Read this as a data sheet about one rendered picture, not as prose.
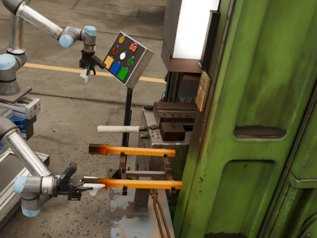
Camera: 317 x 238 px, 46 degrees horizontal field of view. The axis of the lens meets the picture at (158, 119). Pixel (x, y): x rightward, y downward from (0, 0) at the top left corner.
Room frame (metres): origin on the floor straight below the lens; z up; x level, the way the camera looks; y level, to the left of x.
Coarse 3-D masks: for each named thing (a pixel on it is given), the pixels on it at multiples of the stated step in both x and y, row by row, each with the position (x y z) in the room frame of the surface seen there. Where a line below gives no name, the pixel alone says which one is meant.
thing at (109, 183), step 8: (104, 184) 1.21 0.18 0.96; (112, 184) 1.21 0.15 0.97; (120, 184) 1.22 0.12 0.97; (128, 184) 1.23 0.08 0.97; (136, 184) 1.23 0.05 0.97; (144, 184) 1.24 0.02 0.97; (152, 184) 1.25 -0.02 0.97; (160, 184) 1.26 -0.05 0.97; (168, 184) 1.27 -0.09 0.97; (176, 184) 1.27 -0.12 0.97
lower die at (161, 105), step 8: (160, 104) 1.94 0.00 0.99; (168, 104) 1.96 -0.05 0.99; (176, 104) 1.99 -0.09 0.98; (184, 104) 2.01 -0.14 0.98; (192, 104) 2.03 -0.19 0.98; (160, 112) 1.84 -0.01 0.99; (168, 112) 1.85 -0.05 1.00; (176, 112) 1.87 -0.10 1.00; (184, 112) 1.88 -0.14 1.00; (192, 112) 1.89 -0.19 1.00; (160, 120) 1.79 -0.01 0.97; (168, 120) 1.80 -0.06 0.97; (176, 120) 1.82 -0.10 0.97; (184, 120) 1.83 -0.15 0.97; (192, 120) 1.84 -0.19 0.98; (184, 128) 1.83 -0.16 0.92; (192, 128) 1.84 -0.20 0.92
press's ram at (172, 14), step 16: (176, 0) 1.83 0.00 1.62; (192, 0) 1.76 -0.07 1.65; (208, 0) 1.78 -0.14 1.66; (176, 16) 1.79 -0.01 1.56; (192, 16) 1.76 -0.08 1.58; (208, 16) 1.78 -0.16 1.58; (176, 32) 1.75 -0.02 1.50; (192, 32) 1.76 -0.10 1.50; (176, 48) 1.75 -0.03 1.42; (192, 48) 1.77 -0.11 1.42
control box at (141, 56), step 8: (120, 32) 2.52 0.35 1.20; (128, 40) 2.42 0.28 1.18; (112, 48) 2.47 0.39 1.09; (120, 48) 2.42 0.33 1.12; (128, 48) 2.37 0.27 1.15; (136, 48) 2.32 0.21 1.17; (144, 48) 2.28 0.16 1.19; (112, 56) 2.42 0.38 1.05; (128, 56) 2.32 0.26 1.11; (136, 56) 2.28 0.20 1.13; (144, 56) 2.26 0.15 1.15; (152, 56) 2.31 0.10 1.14; (112, 64) 2.37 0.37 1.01; (120, 64) 2.32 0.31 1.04; (128, 64) 2.27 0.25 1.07; (136, 64) 2.23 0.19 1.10; (144, 64) 2.27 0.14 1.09; (136, 72) 2.23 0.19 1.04; (120, 80) 2.23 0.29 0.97; (128, 80) 2.20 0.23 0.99; (136, 80) 2.24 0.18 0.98
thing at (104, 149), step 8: (96, 144) 1.46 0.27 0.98; (104, 144) 1.47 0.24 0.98; (96, 152) 1.45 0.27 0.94; (104, 152) 1.45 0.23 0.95; (112, 152) 1.45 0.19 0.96; (128, 152) 1.47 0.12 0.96; (136, 152) 1.47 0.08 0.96; (144, 152) 1.48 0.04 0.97; (152, 152) 1.49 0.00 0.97; (160, 152) 1.49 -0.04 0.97; (168, 152) 1.50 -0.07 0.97
